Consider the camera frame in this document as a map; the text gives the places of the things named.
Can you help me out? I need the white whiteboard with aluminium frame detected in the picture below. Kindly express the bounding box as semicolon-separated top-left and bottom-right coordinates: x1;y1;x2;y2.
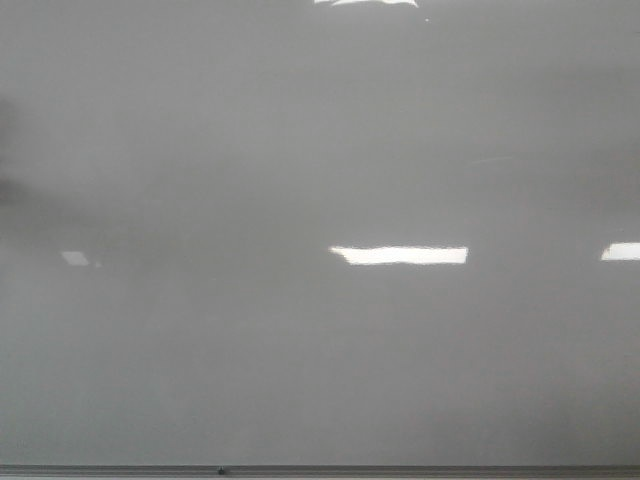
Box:
1;1;639;466

